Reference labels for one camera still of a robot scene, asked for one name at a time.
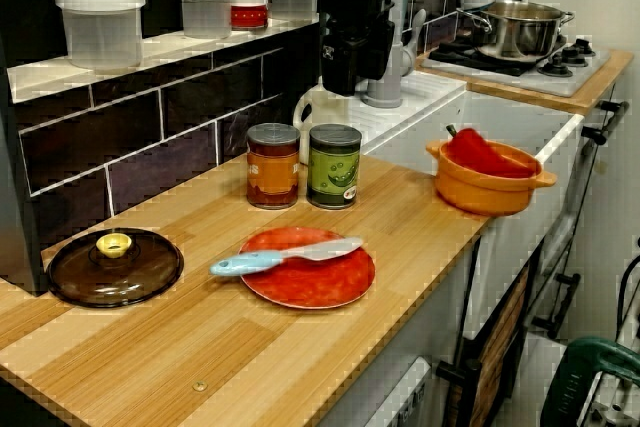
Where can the red bell pepper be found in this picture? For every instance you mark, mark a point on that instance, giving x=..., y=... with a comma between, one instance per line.
x=485, y=154

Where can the orange plastic pot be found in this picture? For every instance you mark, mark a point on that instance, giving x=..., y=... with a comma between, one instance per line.
x=485, y=194

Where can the red round plate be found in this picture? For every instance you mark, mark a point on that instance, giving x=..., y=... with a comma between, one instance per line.
x=315, y=287

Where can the grey toy faucet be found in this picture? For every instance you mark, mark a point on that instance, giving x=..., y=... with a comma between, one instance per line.
x=385, y=92

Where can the dark grey upright panel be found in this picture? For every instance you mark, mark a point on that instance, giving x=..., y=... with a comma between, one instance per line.
x=305, y=62
x=17, y=172

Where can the green peas can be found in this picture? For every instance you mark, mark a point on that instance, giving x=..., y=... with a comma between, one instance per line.
x=334, y=172

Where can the orange beans can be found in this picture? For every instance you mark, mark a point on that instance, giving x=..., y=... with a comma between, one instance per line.
x=272, y=172

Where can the small clear jar white lid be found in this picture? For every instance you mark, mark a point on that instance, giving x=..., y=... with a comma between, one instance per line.
x=206, y=12

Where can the steel cooking pot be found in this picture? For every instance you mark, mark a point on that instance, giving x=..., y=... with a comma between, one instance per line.
x=520, y=32

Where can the white sink basin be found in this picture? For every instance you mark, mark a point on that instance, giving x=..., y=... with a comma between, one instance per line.
x=525, y=117

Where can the toy stove top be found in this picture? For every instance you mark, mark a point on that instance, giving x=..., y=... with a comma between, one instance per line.
x=575, y=83

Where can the dark tiled backsplash shelf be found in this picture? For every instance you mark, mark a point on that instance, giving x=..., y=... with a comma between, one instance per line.
x=125, y=127

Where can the large clear jar white lid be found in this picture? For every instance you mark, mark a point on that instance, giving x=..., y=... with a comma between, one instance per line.
x=100, y=32

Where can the white toy kitchen cabinet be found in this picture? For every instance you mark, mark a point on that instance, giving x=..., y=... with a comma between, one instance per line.
x=607, y=207

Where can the black framed oven door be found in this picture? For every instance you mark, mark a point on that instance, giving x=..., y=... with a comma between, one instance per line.
x=500, y=337

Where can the brown glass lid yellow knob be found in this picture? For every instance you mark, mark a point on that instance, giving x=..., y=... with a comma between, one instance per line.
x=115, y=279

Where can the small metal screw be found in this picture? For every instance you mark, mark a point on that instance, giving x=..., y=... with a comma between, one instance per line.
x=200, y=386

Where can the aluminium extrusion frame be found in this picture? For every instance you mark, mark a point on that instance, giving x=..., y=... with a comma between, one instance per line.
x=615, y=407

